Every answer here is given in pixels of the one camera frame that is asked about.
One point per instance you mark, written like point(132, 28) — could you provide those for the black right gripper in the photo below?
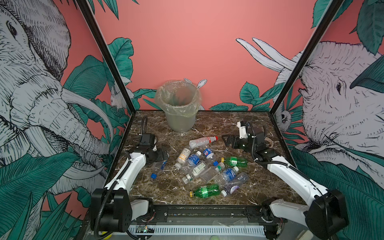
point(232, 138)

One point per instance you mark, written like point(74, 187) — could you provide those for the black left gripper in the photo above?
point(159, 156)

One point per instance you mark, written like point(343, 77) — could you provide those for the clear bottle blue cap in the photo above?
point(158, 168)

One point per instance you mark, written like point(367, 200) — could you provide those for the green bottle yellow cap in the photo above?
point(206, 191)
point(235, 162)

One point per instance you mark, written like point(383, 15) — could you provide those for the clear bottle orange label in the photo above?
point(183, 156)

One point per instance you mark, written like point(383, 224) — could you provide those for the clear bottle purple label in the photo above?
point(232, 186)

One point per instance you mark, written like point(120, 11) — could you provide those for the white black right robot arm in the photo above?
point(324, 212)

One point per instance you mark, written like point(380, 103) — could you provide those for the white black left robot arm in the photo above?
point(111, 209)

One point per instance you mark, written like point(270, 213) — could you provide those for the clear plastic bin liner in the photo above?
point(178, 98)

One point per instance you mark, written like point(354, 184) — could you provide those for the small bottle blue label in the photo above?
point(209, 154)

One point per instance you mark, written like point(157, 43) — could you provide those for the clear bottle blue label centre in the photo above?
point(226, 176)

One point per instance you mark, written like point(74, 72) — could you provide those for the clear bottle blue label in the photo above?
point(226, 176)
point(192, 161)

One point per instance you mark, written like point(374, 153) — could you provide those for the clear bottle red cap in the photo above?
point(202, 141)

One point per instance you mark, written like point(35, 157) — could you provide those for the roll of clear tape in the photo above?
point(269, 142)

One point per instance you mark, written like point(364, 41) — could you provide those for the clear bottle green cap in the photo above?
point(211, 172)

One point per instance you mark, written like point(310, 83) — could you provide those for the clear bottle green white label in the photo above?
point(195, 172)

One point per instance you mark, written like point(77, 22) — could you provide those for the green bottle yellow cap front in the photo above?
point(206, 191)

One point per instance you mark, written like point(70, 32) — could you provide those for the small circuit board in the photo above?
point(145, 230)

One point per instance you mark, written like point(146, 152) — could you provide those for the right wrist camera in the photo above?
point(242, 125)

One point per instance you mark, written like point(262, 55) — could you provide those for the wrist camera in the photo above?
point(242, 125)
point(147, 139)

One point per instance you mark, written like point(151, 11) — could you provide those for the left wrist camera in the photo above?
point(147, 139)

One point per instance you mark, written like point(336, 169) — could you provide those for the black front rail frame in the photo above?
point(163, 213)

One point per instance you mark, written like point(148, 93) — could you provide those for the white slotted cable duct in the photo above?
point(164, 230)

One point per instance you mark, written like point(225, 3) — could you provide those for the black left corner post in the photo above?
point(97, 34)

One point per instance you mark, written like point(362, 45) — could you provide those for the black corner post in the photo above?
point(326, 19)
point(97, 34)

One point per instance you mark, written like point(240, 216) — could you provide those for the black right corner post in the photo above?
point(326, 19)

